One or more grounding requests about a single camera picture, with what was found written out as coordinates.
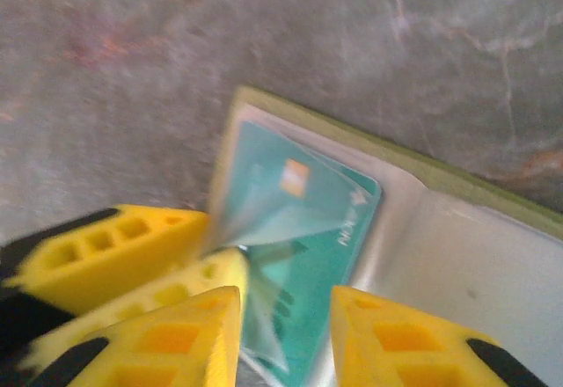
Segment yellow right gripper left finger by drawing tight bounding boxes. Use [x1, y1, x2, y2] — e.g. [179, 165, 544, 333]
[24, 285, 242, 387]

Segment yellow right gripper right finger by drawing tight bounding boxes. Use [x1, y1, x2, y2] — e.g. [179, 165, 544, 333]
[329, 284, 551, 387]

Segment green card holder clear sleeves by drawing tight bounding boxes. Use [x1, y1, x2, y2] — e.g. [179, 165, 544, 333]
[205, 85, 563, 387]

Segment teal credit card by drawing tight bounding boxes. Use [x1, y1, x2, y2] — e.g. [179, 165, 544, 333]
[217, 120, 383, 386]

